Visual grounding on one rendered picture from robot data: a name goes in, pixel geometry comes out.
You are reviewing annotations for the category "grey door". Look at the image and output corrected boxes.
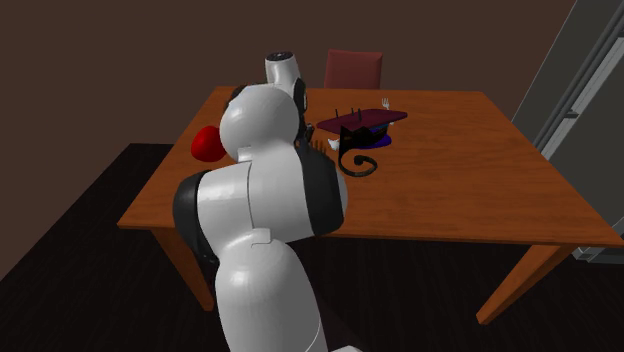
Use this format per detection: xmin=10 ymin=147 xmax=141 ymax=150
xmin=510 ymin=0 xmax=624 ymax=265

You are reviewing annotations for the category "dark red chair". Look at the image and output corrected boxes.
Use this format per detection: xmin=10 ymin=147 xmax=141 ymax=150
xmin=323 ymin=48 xmax=384 ymax=91

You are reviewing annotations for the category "black cat figure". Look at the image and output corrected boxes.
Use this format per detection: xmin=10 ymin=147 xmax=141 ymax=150
xmin=337 ymin=124 xmax=379 ymax=178

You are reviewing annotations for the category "dark red flat board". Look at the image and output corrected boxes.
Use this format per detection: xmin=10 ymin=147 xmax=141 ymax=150
xmin=316 ymin=108 xmax=409 ymax=136

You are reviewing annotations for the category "red round object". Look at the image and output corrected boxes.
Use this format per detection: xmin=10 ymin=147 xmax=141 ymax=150
xmin=190 ymin=125 xmax=228 ymax=164

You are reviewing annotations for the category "blue plate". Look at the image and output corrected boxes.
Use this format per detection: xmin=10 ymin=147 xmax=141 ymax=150
xmin=362 ymin=124 xmax=393 ymax=150

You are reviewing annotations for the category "brown wooden table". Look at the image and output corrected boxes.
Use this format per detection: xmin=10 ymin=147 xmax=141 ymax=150
xmin=116 ymin=86 xmax=624 ymax=326

